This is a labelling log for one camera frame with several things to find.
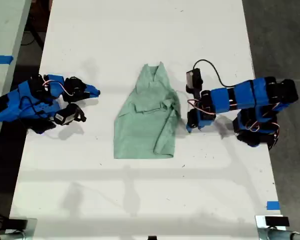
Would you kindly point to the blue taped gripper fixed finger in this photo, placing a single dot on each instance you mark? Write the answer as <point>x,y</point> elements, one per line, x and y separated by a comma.
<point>92,91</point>
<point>202,123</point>

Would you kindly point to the black blue gripper moving finger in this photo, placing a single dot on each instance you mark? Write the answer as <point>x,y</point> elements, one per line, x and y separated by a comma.
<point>82,97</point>
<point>192,120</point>

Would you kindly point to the pale green T-shirt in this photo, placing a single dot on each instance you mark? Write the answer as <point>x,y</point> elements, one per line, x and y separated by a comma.
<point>142,125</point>

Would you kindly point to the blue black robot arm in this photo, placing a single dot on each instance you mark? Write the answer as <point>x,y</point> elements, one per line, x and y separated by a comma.
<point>244,93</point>
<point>27,102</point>

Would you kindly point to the long blue tape strip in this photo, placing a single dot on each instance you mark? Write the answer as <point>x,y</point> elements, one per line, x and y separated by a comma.
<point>1,60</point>

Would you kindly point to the pale side table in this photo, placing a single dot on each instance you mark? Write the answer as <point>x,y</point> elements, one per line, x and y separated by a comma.
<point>2,27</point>

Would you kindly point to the small blue tape piece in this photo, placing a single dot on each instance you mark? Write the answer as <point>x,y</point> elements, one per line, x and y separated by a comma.
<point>273,205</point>

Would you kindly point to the metal table clamp plate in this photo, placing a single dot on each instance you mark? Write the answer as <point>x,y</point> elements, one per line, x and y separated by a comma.
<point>260,230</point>
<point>31,228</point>

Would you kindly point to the small black box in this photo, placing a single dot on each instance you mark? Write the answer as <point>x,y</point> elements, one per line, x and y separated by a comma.
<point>17,223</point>
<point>277,221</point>

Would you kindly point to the tiny black clip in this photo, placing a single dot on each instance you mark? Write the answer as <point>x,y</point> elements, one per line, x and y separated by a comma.
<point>152,237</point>

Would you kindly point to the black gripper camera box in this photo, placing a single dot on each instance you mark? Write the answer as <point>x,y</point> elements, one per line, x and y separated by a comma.
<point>194,78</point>
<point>65,118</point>

